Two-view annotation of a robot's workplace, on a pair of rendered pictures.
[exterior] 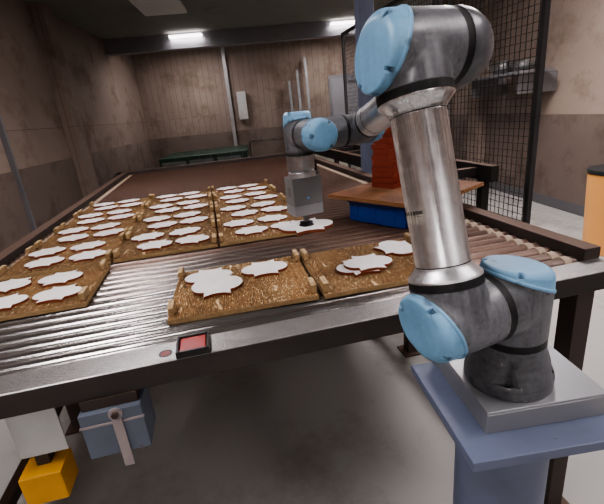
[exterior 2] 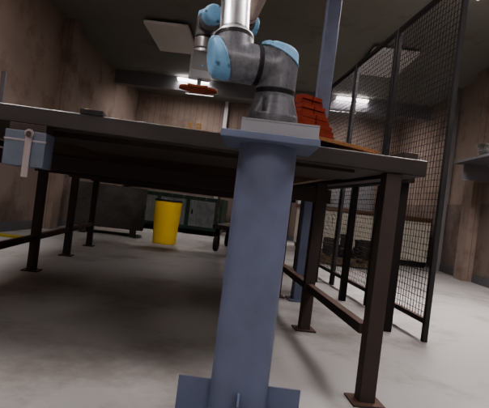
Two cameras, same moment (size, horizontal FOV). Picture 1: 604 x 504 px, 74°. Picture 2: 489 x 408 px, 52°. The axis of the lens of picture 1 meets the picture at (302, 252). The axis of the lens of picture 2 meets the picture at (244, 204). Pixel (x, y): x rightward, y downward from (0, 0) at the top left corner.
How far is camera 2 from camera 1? 1.21 m
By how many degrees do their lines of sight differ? 20
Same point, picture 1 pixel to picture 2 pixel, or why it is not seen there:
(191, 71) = (191, 118)
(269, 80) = not seen: hidden behind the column
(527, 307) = (272, 57)
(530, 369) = (274, 100)
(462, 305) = (231, 37)
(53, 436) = not seen: outside the picture
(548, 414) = (280, 129)
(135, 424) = (38, 147)
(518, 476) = (259, 174)
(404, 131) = not seen: outside the picture
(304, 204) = (198, 69)
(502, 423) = (250, 127)
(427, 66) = not seen: outside the picture
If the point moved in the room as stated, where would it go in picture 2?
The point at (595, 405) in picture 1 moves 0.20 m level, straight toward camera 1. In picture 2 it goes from (311, 133) to (261, 117)
